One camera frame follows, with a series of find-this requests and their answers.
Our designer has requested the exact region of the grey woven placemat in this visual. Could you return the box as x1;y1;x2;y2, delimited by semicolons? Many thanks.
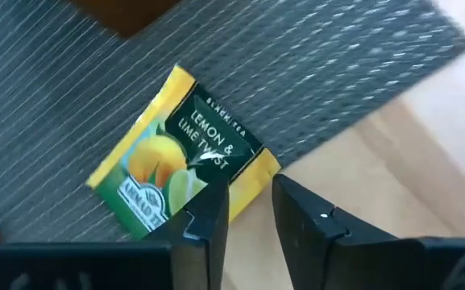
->
0;0;465;243

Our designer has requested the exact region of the lemon lime tea packet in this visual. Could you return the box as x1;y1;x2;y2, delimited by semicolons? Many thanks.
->
85;64;282;242

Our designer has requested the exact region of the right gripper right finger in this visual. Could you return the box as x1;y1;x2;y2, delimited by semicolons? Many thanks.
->
272;173;465;290

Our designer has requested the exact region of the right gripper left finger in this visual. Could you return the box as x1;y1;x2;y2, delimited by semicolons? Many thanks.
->
0;171;231;290

